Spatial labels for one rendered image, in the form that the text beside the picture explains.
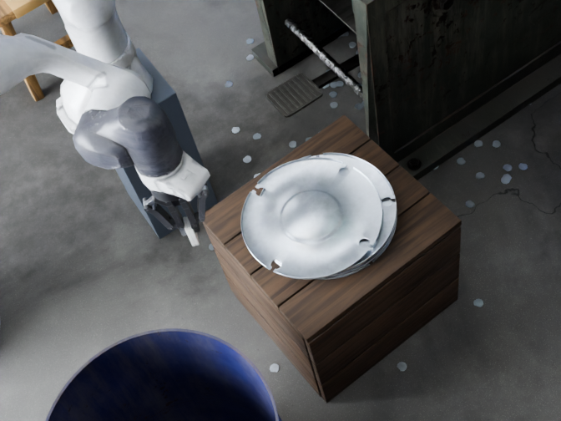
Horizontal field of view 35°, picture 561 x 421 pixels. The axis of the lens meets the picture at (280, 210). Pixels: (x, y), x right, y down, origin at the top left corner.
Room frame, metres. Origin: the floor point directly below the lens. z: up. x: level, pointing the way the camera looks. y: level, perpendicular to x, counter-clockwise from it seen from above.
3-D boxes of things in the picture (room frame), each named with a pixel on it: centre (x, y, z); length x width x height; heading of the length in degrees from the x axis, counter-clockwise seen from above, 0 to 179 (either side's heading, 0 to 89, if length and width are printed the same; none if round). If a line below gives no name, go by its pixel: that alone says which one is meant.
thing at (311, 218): (0.97, -0.06, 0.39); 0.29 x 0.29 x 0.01
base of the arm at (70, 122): (1.38, 0.31, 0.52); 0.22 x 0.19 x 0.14; 110
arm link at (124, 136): (1.01, 0.23, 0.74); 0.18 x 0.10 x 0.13; 62
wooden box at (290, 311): (0.98, -0.09, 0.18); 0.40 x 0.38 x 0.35; 114
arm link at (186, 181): (0.97, 0.17, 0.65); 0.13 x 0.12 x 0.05; 179
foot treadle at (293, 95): (1.58, -0.33, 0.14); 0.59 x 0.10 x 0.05; 111
